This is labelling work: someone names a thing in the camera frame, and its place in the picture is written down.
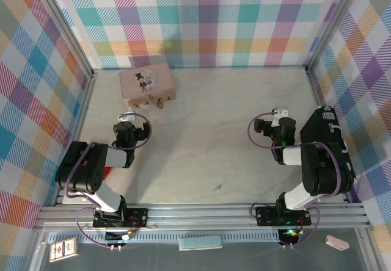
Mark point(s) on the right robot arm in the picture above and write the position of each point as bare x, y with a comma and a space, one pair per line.
320, 173

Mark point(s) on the teal flat eraser block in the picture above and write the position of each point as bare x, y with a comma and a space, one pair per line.
200, 243

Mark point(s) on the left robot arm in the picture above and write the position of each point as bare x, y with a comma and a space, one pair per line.
82, 167

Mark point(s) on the small circuit board green light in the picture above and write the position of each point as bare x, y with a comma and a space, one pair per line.
290, 232

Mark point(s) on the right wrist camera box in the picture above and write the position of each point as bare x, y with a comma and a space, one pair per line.
281, 112

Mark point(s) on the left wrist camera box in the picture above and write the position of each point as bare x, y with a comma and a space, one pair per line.
128, 117

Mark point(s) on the red tag on arm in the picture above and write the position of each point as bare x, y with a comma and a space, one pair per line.
107, 172

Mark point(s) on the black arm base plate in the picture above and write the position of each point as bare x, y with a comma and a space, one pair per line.
137, 216
265, 216

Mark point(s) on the red and white card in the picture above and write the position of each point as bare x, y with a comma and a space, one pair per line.
62, 249

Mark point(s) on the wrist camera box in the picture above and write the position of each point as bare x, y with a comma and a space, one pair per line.
281, 112
128, 117

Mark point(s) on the pink wedding couple box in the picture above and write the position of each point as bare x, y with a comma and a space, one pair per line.
146, 81

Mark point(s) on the small pink case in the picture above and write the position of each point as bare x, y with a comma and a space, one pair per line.
336, 242

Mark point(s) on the aluminium frame post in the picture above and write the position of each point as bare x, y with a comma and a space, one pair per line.
333, 23
66, 27

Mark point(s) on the small brass padlock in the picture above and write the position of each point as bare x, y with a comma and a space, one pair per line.
160, 103

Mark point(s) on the aluminium cross rail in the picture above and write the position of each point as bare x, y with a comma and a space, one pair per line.
198, 216

